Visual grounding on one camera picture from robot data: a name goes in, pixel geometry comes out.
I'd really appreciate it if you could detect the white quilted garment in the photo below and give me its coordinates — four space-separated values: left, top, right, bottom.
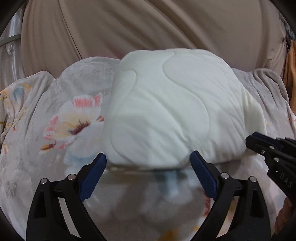
102 49 266 170

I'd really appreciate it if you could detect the orange cloth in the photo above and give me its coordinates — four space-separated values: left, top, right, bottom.
283 41 296 113

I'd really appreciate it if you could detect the grey floral fleece blanket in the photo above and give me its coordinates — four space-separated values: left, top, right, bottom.
1 57 295 240

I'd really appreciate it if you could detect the beige curtain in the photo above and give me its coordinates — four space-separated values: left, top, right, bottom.
22 1 287 77

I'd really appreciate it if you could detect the grey striped curtain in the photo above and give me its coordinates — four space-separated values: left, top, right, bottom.
1 4 25 90

